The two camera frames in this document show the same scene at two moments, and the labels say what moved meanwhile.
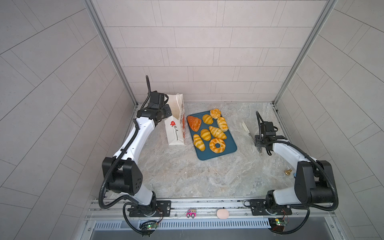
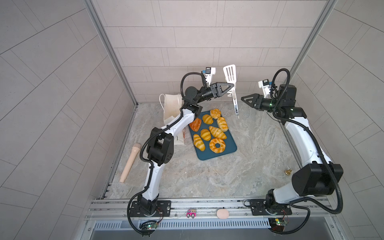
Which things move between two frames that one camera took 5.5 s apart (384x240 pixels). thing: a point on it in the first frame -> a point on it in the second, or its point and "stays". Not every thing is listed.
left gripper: x=167 y=113 -> x=208 y=93
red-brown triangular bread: x=194 y=123 stays
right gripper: x=257 y=138 -> x=256 y=100
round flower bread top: x=215 y=113 stays
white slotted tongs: x=260 y=153 -> x=230 y=71
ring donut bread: x=212 y=145 stays
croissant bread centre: x=217 y=133 stays
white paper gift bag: x=175 y=125 stays
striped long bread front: x=198 y=142 stays
